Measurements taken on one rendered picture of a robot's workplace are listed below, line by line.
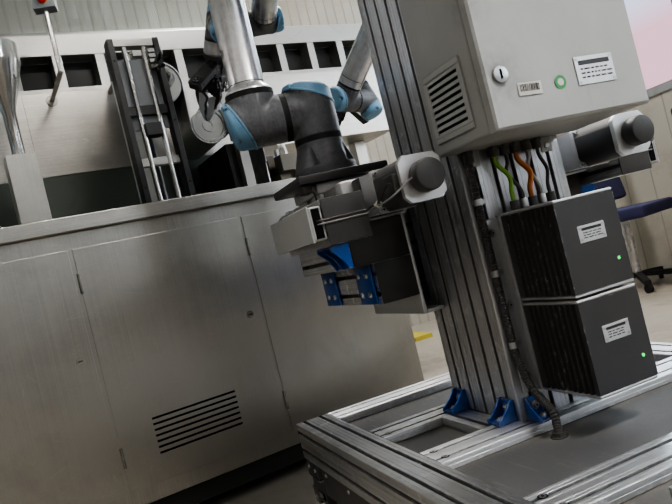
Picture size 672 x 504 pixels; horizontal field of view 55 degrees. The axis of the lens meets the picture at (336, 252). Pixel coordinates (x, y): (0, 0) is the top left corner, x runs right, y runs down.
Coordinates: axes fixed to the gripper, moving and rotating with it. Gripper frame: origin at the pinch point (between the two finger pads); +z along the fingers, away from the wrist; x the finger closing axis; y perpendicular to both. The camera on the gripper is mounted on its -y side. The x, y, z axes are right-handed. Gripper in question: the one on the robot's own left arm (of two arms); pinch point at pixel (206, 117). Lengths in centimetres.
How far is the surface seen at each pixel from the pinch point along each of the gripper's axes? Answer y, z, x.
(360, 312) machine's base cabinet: -3, 48, -65
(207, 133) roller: 9.5, 8.6, 4.4
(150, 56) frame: -5.3, -15.9, 18.6
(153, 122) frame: -14.5, 1.4, 9.9
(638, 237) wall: 280, 90, -181
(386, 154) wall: 269, 80, 3
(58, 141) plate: -5, 23, 56
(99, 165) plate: 2, 30, 43
